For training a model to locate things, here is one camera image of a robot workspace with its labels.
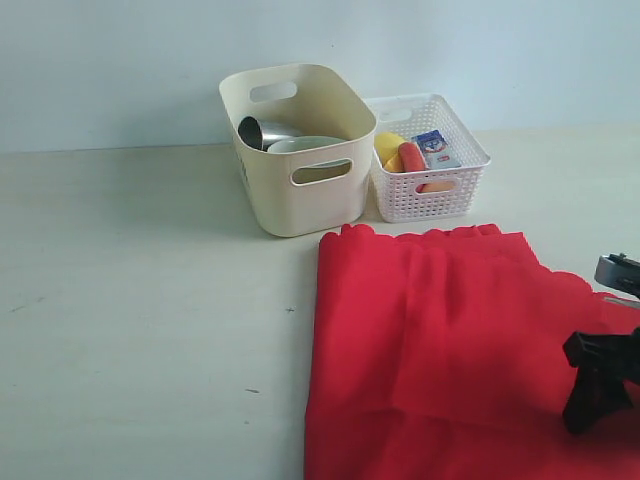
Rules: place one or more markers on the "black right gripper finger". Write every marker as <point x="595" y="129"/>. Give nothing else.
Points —
<point x="596" y="393"/>
<point x="591" y="350"/>

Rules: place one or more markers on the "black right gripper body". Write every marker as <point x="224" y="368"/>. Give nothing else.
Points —
<point x="630" y="357"/>

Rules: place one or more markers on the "red cloth placemat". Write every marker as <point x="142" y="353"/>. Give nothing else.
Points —
<point x="439" y="356"/>

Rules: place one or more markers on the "brown egg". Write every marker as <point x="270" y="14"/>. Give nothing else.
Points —
<point x="438" y="186"/>

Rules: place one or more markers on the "blue white milk carton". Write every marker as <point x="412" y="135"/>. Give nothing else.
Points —
<point x="436" y="150"/>

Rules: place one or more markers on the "small red strawberry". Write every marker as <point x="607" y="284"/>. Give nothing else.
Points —
<point x="411" y="158"/>

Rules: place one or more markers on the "orange cheese wedge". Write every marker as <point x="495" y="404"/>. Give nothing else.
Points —
<point x="394" y="164"/>

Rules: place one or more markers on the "yellow lemon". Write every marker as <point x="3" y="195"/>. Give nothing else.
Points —
<point x="386" y="145"/>

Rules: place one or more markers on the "grey ceramic bowl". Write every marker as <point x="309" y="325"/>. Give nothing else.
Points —
<point x="305" y="146"/>

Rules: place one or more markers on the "stainless steel cup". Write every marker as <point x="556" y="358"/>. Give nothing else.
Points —
<point x="261" y="134"/>

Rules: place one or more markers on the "white lattice plastic basket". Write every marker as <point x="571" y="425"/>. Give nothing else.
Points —
<point x="395" y="193"/>

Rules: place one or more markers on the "cream plastic bin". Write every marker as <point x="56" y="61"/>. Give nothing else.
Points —
<point x="297" y="193"/>

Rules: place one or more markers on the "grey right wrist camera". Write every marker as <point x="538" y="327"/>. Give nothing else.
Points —
<point x="618" y="272"/>

